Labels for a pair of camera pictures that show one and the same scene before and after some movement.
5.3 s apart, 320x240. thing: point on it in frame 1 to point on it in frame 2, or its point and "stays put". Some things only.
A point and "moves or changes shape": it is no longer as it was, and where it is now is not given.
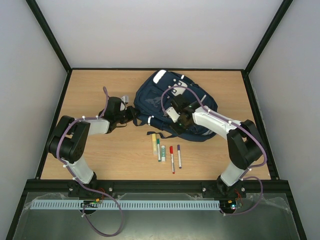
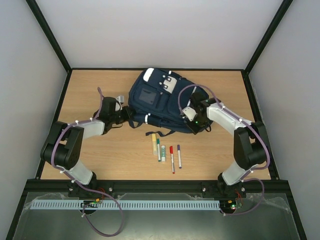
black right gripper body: [178, 126] to [194, 125]
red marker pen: [171, 152] stays put
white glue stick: [163, 153] stays put
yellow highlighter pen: [154, 144] stays put
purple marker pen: [178, 149] stays put
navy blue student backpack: [154, 94] moves or changes shape
